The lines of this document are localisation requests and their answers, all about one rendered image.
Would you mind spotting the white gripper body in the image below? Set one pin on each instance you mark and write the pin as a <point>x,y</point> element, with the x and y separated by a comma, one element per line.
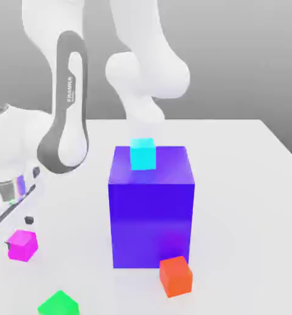
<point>17,211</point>

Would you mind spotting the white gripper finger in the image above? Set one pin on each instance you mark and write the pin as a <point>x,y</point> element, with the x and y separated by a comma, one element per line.
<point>7,244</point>
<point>29,220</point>

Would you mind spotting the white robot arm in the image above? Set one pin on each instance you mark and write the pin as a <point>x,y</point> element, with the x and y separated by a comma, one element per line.
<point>69,152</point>

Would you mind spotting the small magenta cube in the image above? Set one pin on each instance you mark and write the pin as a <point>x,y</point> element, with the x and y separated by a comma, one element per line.
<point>22,248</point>

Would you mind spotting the small green cube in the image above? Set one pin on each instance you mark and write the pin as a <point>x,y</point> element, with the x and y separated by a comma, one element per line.
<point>58,305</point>

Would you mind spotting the small cyan cube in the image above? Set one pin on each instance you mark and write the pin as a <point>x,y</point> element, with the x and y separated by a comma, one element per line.
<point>143,155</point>

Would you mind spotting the small orange cube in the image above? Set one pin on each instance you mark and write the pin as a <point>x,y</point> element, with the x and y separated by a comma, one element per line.
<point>176,278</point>

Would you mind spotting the large blue box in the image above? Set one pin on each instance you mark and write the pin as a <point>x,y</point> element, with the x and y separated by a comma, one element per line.
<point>151,221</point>

